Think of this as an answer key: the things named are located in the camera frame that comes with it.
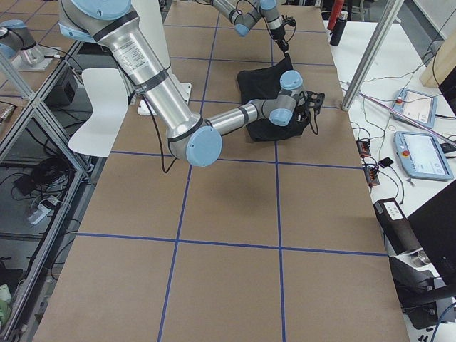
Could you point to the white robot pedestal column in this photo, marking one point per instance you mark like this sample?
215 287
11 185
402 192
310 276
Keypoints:
151 26

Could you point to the red bottle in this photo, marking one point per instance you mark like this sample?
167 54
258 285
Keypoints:
335 12

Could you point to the black box device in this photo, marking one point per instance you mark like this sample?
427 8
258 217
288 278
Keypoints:
398 235

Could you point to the lower blue teach pendant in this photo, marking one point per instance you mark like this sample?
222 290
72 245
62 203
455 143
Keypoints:
421 156

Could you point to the black water bottle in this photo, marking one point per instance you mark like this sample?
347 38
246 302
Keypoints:
338 28

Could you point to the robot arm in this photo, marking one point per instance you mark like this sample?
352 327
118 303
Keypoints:
244 22
133 32

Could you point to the black monitor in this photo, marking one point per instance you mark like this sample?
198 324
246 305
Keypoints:
433 225

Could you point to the black t-shirt with logo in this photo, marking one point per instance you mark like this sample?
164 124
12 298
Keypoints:
264 84

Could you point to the white chair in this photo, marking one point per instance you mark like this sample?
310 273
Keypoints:
108 97

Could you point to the blue teach pendant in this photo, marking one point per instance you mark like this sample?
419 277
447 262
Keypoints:
416 106
421 156

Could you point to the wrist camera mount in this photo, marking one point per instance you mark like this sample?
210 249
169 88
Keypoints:
288 21
314 102

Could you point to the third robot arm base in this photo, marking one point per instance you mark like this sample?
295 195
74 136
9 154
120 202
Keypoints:
18 45

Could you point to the aluminium frame post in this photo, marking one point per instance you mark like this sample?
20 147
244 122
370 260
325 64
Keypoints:
381 30

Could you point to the upper blue teach pendant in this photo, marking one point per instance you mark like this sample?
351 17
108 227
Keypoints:
416 106

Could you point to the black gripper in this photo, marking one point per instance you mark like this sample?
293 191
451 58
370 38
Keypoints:
278 34
301 115

